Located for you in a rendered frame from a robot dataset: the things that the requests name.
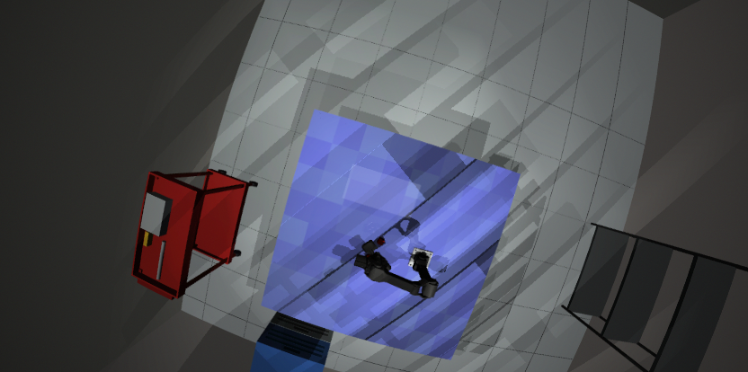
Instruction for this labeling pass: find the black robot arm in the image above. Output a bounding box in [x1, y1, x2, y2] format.
[354, 252, 439, 299]

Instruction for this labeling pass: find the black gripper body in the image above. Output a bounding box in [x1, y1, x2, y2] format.
[361, 240, 391, 270]

